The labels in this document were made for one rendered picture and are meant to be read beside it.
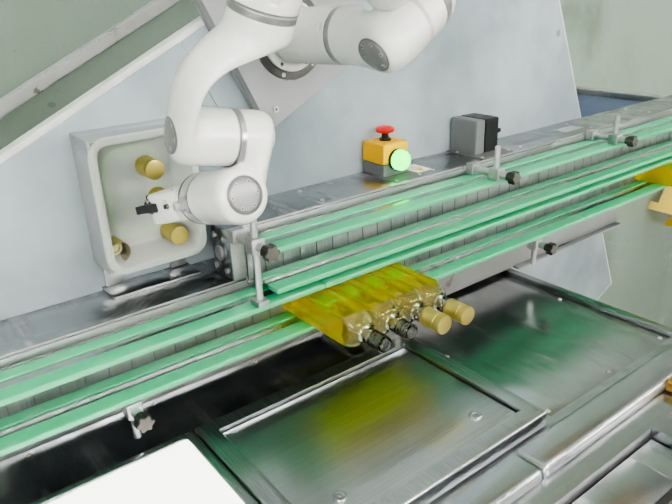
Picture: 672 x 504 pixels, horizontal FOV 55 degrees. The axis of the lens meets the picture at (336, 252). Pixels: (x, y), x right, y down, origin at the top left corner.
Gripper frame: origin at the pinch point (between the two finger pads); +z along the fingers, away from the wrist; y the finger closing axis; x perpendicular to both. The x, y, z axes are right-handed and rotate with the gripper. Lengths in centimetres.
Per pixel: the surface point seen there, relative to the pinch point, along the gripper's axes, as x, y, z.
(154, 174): 4.5, 0.1, 2.0
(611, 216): -38, 132, 7
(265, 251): -10.6, 8.4, -13.7
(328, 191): -6.7, 34.7, 4.6
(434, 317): -28.6, 31.0, -23.6
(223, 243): -9.7, 8.3, 0.8
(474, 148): -7, 76, 3
